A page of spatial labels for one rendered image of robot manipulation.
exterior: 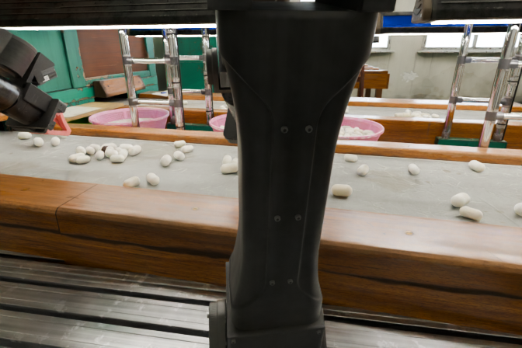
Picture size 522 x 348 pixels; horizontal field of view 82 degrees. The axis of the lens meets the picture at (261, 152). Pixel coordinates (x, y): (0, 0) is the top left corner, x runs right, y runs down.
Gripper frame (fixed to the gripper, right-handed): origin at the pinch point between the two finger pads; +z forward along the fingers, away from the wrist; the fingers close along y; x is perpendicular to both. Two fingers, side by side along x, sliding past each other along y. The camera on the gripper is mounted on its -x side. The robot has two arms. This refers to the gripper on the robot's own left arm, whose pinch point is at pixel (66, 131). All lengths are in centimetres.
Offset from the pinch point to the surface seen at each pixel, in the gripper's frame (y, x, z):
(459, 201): -80, 8, 0
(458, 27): -98, -59, 32
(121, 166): -12.7, 5.6, 5.0
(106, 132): 6.1, -8.1, 18.5
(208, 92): -15, -34, 36
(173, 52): -14.9, -29.2, 8.5
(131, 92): 0.0, -20.6, 15.9
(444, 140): -96, -24, 44
